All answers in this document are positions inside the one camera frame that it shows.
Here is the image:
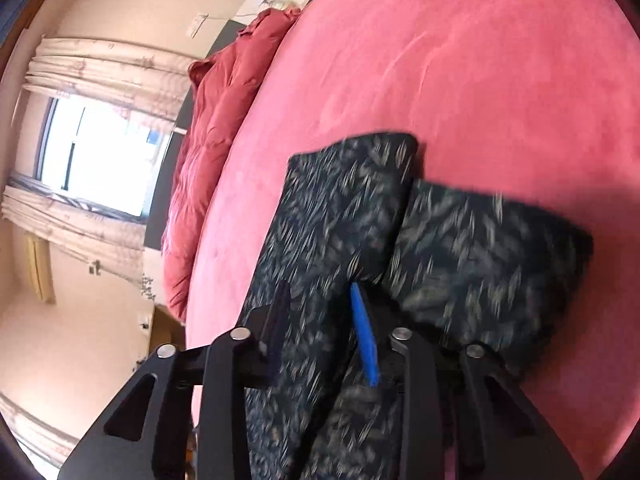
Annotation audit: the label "pink floral curtain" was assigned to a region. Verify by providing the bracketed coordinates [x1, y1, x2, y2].
[24, 37, 196, 122]
[1, 185, 145, 286]

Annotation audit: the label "pink floral left curtain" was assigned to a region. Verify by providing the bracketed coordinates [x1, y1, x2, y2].
[1, 185, 145, 286]

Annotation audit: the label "pink bed sheet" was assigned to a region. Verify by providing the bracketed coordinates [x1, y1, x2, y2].
[186, 0, 639, 479]

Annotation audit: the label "red quilted duvet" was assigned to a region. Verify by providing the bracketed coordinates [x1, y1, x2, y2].
[160, 8, 302, 322]

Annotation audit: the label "wooden desk shelf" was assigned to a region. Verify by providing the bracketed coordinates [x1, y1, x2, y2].
[134, 304, 186, 370]

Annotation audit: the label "cream air conditioner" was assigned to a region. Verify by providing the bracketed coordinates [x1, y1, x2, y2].
[25, 233, 55, 304]

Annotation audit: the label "black leaf-print pants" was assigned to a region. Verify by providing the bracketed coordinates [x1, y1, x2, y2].
[243, 132, 593, 479]

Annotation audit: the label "window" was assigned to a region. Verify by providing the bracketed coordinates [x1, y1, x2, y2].
[36, 98, 170, 221]

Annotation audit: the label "white wall switch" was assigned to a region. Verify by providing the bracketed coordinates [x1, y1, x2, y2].
[186, 13, 208, 39]

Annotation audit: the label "dark grey headboard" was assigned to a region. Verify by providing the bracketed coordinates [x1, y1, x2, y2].
[144, 16, 251, 250]

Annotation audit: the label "pink floral right curtain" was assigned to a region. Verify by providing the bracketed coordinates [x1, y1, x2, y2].
[24, 37, 196, 122]

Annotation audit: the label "wall power socket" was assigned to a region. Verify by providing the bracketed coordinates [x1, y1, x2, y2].
[88, 260, 101, 276]

